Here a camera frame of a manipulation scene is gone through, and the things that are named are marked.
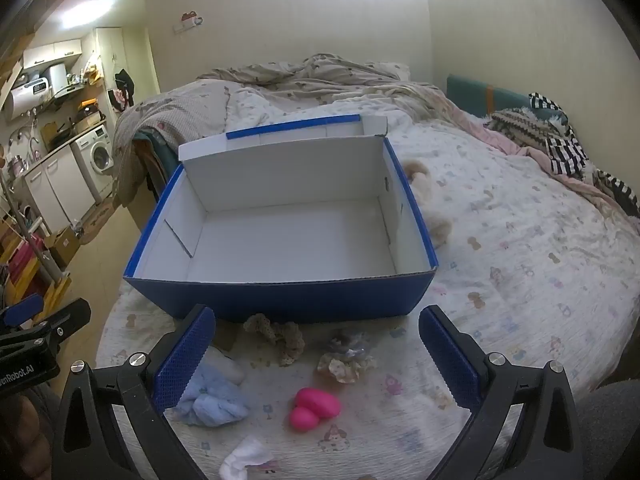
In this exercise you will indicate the dark hanging clothing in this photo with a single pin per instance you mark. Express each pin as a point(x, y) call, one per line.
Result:
point(125, 85)

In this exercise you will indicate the black white striped garment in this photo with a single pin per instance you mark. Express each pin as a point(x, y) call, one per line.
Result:
point(565, 155)

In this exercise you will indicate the white cloth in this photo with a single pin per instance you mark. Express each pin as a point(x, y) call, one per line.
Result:
point(245, 455)

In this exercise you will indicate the floor mat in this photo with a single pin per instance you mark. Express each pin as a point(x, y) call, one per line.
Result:
point(97, 222)

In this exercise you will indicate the person's left hand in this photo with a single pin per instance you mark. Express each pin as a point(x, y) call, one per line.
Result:
point(25, 440)

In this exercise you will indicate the blue cardboard box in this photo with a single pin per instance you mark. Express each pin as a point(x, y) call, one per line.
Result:
point(290, 230)

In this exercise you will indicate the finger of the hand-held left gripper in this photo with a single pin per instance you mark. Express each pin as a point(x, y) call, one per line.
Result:
point(60, 321)
point(20, 309)

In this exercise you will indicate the yellow rack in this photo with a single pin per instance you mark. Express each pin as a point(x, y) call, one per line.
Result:
point(30, 280)

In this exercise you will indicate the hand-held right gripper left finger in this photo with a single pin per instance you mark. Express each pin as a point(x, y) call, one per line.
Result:
point(185, 360)

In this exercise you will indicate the white washing machine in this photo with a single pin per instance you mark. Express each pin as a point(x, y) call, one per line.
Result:
point(97, 157)

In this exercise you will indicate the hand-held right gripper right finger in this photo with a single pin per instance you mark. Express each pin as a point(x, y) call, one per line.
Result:
point(450, 355)

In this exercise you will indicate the white base cabinet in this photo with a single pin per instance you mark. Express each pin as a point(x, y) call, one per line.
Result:
point(60, 185)

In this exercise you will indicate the brown patterned scrunchie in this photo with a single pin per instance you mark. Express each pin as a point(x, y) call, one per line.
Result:
point(277, 335)

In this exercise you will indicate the beige plush toy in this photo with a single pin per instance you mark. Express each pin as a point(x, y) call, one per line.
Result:
point(440, 227)

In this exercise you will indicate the teal headboard cushion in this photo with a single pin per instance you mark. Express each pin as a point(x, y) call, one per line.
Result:
point(470, 92)

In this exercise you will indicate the tall white cabinet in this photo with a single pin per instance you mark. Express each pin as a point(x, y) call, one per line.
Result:
point(132, 50)

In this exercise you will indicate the pink blanket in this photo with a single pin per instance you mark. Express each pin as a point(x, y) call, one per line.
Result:
point(505, 145)

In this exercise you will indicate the person's grey pants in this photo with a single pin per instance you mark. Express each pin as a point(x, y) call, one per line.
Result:
point(610, 435)

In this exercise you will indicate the light blue fluffy scrunchie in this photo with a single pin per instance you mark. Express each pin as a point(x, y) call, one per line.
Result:
point(215, 402)

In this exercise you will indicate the brown cardboard box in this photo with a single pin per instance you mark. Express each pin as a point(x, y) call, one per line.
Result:
point(64, 246)

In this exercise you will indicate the white upper cabinets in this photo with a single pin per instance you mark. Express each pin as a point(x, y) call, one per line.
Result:
point(52, 52)

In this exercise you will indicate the white water heater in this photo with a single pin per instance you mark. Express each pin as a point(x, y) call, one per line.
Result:
point(27, 100)

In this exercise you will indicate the beige printed duvet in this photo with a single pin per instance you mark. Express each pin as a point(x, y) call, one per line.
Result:
point(310, 75)

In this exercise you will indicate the cream ruffled scrunchie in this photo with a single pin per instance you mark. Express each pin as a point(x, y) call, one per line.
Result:
point(345, 360)

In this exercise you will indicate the white fluffy plush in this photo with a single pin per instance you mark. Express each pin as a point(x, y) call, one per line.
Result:
point(227, 367)

